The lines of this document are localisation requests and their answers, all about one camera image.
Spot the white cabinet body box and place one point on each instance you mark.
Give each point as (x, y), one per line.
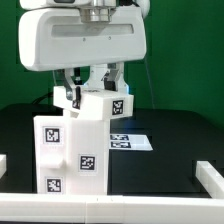
(88, 156)

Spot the white front rail bar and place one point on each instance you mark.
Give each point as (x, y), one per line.
(120, 209)

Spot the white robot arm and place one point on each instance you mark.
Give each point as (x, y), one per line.
(90, 11)

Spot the white cabinet door panel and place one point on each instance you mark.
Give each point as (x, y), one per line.
(51, 151)

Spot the white cabinet top block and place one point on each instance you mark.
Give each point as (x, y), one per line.
(96, 104)

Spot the white block at left edge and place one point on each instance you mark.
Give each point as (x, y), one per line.
(2, 165)

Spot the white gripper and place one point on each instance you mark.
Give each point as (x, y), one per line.
(57, 38)

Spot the white flat marker plate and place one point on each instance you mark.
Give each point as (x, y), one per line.
(130, 142)

